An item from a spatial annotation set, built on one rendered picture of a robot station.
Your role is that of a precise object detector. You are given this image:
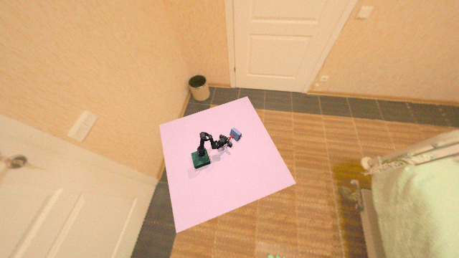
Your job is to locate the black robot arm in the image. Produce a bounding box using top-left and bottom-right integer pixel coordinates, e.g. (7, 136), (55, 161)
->
(197, 132), (228, 158)

